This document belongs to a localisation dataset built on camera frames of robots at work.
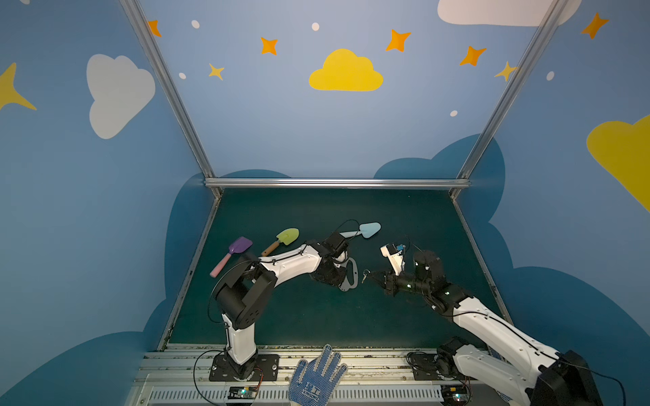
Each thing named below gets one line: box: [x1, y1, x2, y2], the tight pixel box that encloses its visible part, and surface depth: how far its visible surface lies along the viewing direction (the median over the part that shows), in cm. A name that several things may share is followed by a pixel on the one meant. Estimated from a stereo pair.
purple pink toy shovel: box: [209, 235, 254, 279], surface depth 103 cm
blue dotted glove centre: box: [288, 344, 348, 406], surface depth 73 cm
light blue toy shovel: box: [339, 221, 382, 239], surface depth 110 cm
